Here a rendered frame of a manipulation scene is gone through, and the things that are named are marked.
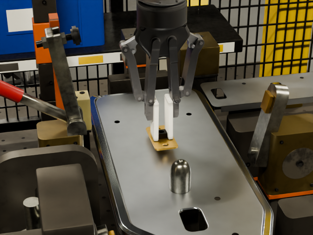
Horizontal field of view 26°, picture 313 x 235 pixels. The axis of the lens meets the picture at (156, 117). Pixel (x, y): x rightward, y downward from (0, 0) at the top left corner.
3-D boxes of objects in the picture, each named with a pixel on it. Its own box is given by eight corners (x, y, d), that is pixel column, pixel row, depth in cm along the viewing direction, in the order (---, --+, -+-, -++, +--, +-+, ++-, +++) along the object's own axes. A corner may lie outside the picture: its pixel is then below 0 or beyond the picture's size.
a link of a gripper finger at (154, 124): (159, 103, 107) (154, 103, 107) (158, 141, 110) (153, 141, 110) (154, 94, 109) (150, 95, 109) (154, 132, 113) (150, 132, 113)
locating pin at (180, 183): (192, 201, 101) (193, 164, 98) (172, 203, 101) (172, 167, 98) (187, 189, 104) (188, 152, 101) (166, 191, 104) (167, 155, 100)
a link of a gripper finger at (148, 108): (153, 92, 106) (135, 93, 106) (153, 120, 109) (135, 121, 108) (151, 87, 108) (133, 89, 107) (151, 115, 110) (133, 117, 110)
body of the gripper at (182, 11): (138, 8, 96) (139, 68, 100) (196, 3, 97) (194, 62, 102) (128, -9, 102) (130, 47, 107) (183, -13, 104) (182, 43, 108)
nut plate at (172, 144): (179, 148, 108) (178, 141, 108) (155, 151, 108) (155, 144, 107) (166, 126, 116) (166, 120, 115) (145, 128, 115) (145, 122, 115)
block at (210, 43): (213, 196, 150) (220, 45, 132) (177, 200, 149) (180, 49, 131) (203, 176, 157) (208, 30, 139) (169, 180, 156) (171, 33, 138)
